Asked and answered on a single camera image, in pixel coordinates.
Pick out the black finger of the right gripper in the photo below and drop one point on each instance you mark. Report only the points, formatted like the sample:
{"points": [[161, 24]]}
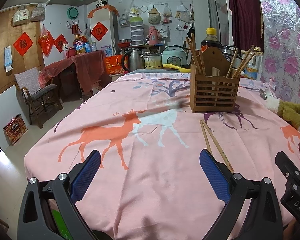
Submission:
{"points": [[291, 198]]}

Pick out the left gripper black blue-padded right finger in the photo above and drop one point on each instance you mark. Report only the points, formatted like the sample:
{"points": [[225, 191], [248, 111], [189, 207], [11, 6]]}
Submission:
{"points": [[263, 219]]}

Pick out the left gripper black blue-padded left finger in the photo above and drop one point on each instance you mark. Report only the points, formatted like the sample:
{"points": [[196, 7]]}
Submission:
{"points": [[36, 220]]}

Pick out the printed wooden chopstick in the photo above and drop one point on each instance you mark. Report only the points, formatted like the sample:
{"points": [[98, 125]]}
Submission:
{"points": [[220, 150]]}

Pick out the brown plush toy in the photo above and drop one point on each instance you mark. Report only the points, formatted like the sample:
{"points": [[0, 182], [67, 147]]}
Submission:
{"points": [[288, 111]]}

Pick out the red box on floor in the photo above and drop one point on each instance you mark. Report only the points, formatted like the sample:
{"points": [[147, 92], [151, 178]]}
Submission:
{"points": [[15, 129]]}

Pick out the clear plastic bottle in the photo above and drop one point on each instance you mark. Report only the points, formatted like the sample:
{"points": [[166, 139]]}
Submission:
{"points": [[253, 70]]}

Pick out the brown wooden chopstick holder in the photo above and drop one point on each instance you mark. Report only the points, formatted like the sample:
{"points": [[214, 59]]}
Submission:
{"points": [[212, 89]]}

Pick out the pink deer print tablecloth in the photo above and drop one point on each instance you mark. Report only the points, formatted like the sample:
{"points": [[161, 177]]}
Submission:
{"points": [[150, 184]]}

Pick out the wooden armchair grey cushion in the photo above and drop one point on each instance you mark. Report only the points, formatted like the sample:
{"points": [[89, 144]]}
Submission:
{"points": [[36, 98]]}

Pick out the black pressure cooker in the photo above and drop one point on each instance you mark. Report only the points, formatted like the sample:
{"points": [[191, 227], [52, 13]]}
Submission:
{"points": [[228, 52]]}

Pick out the soy sauce bottle yellow cap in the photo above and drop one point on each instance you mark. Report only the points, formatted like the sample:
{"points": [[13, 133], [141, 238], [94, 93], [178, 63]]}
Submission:
{"points": [[211, 40]]}

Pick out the yellow pan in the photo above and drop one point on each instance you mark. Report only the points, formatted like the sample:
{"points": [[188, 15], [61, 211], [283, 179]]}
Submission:
{"points": [[169, 66]]}

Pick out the mint green rice cooker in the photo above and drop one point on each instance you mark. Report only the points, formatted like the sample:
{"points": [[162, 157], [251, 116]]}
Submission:
{"points": [[176, 55]]}

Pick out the red covered side table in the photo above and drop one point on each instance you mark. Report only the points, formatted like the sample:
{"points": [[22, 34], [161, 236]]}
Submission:
{"points": [[88, 69]]}

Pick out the red gift box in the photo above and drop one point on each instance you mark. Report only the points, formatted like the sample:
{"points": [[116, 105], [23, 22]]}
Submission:
{"points": [[113, 65]]}

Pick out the steel pot with lid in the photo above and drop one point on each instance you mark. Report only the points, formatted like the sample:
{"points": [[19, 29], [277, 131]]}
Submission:
{"points": [[152, 61]]}

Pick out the cooking oil bottle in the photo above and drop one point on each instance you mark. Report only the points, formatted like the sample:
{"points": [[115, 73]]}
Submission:
{"points": [[79, 45]]}

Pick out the stainless electric kettle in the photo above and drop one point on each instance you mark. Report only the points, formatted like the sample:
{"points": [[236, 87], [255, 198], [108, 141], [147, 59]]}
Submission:
{"points": [[132, 60]]}

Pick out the pink thermos jug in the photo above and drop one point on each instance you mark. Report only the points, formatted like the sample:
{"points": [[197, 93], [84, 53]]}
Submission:
{"points": [[154, 36]]}

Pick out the white refrigerator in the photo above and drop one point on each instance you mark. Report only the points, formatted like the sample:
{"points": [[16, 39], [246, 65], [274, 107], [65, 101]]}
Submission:
{"points": [[104, 29]]}

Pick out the stacked grey steamer containers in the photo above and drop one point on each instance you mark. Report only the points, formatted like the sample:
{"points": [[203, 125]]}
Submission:
{"points": [[136, 31]]}

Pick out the green round plate on wall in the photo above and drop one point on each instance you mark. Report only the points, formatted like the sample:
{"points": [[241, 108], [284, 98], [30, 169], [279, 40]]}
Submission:
{"points": [[72, 13]]}

